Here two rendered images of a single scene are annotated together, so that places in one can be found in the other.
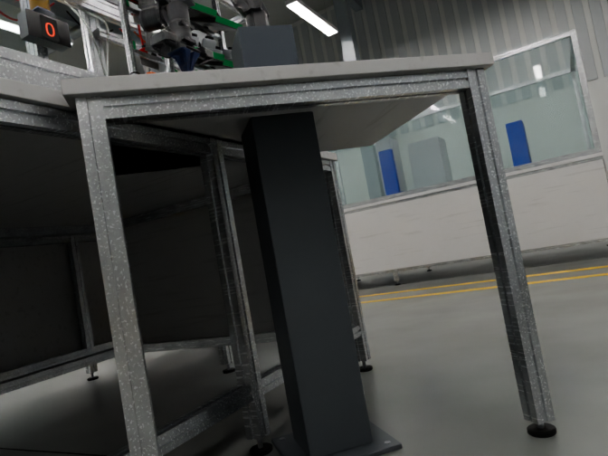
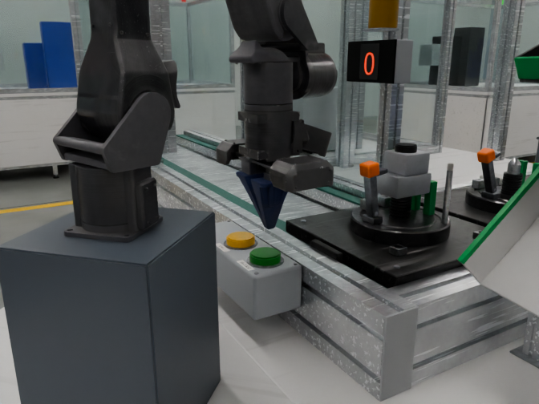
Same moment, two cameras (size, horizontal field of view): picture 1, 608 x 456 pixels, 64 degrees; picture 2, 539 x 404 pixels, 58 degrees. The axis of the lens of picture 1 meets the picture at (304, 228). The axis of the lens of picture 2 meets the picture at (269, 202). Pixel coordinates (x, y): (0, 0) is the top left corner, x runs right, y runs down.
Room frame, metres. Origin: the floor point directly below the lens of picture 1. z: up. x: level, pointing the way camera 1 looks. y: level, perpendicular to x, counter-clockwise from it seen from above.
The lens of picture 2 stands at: (1.57, -0.26, 1.20)
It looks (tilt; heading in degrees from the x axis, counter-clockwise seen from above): 16 degrees down; 121
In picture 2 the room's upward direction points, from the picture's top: straight up
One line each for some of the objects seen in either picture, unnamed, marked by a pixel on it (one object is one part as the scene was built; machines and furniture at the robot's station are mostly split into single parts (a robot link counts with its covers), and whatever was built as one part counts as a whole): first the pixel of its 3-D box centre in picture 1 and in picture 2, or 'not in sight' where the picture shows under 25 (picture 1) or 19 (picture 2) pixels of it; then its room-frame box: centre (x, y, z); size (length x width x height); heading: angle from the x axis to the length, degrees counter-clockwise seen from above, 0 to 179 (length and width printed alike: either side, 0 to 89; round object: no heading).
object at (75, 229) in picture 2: (258, 28); (115, 195); (1.24, 0.03, 1.09); 0.07 x 0.07 x 0.06; 16
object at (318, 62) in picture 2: (161, 5); (289, 51); (1.28, 0.28, 1.22); 0.12 x 0.08 x 0.11; 80
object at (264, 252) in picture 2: not in sight; (265, 259); (1.27, 0.23, 0.96); 0.04 x 0.04 x 0.02
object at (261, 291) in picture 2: not in sight; (241, 263); (1.21, 0.26, 0.93); 0.21 x 0.07 x 0.06; 151
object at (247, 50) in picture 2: (177, 11); (267, 72); (1.27, 0.23, 1.19); 0.09 x 0.06 x 0.07; 80
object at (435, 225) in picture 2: not in sight; (399, 222); (1.39, 0.41, 0.98); 0.14 x 0.14 x 0.02
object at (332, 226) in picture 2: not in sight; (398, 235); (1.39, 0.41, 0.96); 0.24 x 0.24 x 0.02; 61
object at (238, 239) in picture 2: not in sight; (241, 242); (1.21, 0.26, 0.96); 0.04 x 0.04 x 0.02
